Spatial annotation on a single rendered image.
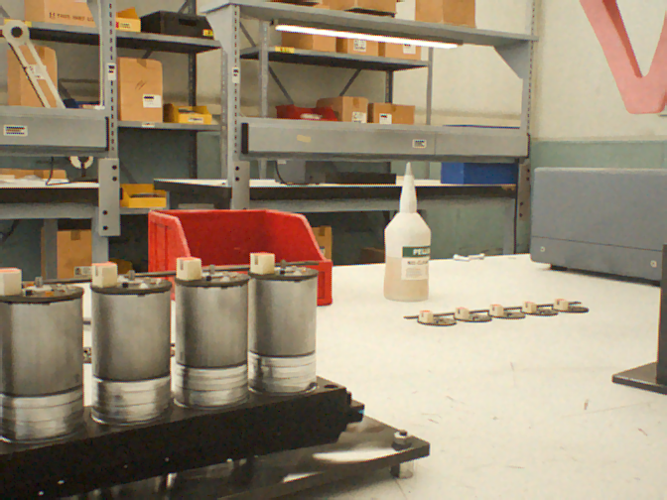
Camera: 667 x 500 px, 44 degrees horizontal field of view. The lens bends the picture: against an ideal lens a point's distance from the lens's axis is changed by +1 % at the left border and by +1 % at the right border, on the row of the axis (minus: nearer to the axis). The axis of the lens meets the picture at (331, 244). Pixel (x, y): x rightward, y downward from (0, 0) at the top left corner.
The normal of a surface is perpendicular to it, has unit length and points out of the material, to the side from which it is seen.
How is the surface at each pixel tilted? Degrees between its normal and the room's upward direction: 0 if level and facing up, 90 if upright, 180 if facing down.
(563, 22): 90
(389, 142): 90
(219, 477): 0
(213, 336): 90
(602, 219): 90
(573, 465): 0
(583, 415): 0
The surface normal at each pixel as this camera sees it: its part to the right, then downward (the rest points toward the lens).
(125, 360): 0.06, 0.11
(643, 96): -0.73, 0.23
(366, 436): 0.02, -0.99
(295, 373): 0.40, 0.11
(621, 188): -0.83, 0.04
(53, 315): 0.62, 0.09
